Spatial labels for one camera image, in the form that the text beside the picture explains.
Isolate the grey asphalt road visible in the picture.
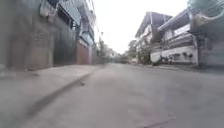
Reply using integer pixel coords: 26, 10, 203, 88
13, 62, 224, 128

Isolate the white multi-storey building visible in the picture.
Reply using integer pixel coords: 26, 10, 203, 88
134, 8, 200, 67

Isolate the grey building with metal shutters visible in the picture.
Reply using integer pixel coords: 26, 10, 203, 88
0, 0, 101, 72

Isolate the grey concrete pavement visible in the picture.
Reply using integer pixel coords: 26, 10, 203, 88
0, 64, 103, 128

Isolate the grey building with balcony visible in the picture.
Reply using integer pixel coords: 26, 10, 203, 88
188, 0, 224, 70

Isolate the red brick wall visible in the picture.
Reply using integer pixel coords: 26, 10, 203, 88
76, 39, 95, 66

